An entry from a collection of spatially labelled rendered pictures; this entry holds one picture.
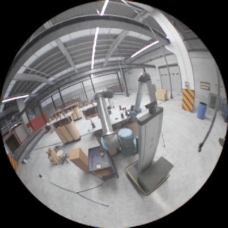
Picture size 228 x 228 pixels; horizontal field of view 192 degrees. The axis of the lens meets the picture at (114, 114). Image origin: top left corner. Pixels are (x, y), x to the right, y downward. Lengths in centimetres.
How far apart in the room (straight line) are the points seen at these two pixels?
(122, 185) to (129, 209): 76
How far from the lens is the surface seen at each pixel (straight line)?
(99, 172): 146
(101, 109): 78
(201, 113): 500
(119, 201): 210
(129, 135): 66
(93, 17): 376
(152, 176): 126
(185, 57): 546
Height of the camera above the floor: 205
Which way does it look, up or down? 22 degrees down
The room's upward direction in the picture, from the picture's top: 15 degrees counter-clockwise
